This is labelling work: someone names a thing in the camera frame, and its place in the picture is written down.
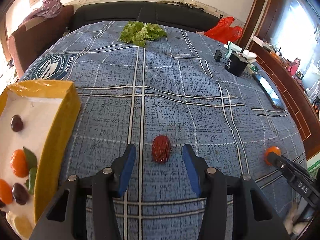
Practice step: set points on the small black box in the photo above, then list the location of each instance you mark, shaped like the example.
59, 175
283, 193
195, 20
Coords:
217, 56

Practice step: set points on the beige round corn cake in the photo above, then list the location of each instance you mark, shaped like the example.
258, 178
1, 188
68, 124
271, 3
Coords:
20, 224

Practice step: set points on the wooden side cabinet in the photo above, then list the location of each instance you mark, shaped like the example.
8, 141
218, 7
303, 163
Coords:
294, 97

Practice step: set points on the large orange tangerine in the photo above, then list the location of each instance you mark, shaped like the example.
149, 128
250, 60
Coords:
5, 192

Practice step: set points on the dark plum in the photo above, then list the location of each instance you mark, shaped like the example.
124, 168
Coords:
20, 194
16, 123

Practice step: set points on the purple cloth on armchair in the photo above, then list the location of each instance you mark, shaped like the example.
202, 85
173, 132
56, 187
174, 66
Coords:
49, 9

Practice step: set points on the brown armchair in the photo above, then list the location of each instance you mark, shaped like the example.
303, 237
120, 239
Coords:
35, 36

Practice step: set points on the blue plaid tablecloth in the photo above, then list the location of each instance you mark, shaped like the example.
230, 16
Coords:
173, 87

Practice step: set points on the black smartphone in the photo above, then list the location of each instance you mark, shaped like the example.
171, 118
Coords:
268, 90

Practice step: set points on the yellow-rimmed white cardboard tray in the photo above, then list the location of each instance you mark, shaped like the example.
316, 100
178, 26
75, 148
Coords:
49, 110

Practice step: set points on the black cup with items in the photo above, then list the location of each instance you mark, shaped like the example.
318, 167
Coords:
238, 58

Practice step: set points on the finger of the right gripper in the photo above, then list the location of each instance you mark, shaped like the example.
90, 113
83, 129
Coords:
282, 163

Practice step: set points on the white gloved right hand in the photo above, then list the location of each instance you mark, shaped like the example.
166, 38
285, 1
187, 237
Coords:
297, 218

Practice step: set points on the orange tangerine with leaf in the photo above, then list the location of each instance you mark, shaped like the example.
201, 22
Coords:
23, 164

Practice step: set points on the green lettuce bunch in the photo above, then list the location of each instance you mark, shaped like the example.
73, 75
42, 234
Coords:
138, 33

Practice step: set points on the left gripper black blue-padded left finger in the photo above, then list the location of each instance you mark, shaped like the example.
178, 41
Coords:
65, 215

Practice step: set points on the red plastic bag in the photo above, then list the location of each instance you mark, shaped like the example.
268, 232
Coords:
223, 32

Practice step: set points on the red jujube date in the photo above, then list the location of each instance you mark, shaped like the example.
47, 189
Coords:
161, 148

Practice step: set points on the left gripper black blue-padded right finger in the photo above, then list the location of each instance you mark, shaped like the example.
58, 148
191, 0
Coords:
253, 215

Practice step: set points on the black sofa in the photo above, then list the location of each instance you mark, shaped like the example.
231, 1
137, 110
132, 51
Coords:
177, 16

